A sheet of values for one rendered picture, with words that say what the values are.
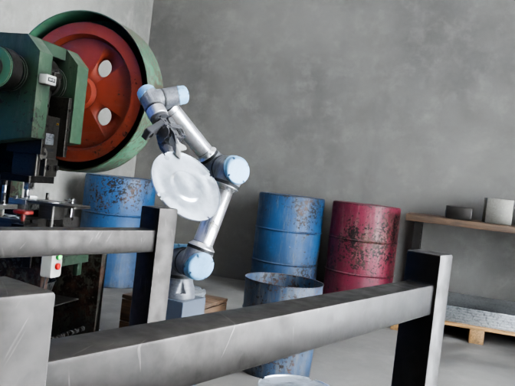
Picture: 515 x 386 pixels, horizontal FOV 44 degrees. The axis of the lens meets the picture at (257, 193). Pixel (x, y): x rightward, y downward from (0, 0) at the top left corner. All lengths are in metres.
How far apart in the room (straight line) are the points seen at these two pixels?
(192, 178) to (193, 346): 2.03
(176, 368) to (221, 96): 5.99
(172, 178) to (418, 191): 3.83
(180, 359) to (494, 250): 5.61
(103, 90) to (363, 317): 3.01
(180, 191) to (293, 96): 3.90
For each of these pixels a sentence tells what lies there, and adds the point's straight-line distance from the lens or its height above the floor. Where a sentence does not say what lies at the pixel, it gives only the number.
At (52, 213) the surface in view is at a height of 0.73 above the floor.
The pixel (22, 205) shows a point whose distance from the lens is 3.03.
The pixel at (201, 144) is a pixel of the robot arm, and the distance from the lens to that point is 2.69.
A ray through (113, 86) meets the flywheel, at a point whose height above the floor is 1.37.
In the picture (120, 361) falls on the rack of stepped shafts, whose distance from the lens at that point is 0.26.
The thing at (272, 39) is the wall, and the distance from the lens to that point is 6.20.
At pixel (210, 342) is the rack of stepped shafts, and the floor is 0.92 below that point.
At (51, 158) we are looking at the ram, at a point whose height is 0.98.
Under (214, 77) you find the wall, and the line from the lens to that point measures 6.30.
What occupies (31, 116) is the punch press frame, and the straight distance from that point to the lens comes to 2.88.
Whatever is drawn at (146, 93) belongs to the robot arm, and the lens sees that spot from 2.49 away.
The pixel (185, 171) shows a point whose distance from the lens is 2.32.
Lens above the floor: 1.00
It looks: 1 degrees down
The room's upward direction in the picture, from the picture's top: 7 degrees clockwise
